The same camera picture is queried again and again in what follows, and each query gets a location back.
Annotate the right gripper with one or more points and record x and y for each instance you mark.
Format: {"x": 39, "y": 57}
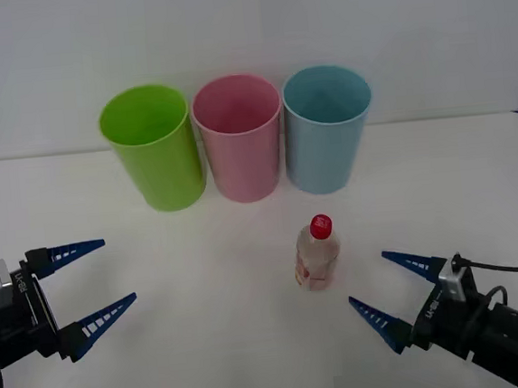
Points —
{"x": 447, "y": 323}

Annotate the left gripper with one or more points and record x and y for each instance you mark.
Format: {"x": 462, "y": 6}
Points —
{"x": 30, "y": 323}

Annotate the clear bottle with red cap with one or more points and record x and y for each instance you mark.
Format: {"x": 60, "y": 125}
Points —
{"x": 317, "y": 261}

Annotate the green plastic bin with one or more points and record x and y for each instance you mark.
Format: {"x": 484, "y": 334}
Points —
{"x": 161, "y": 166}

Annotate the pale blue plastic bin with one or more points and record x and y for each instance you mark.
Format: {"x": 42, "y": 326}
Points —
{"x": 324, "y": 156}

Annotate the pink plastic bin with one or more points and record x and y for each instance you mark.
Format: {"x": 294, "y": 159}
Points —
{"x": 243, "y": 163}

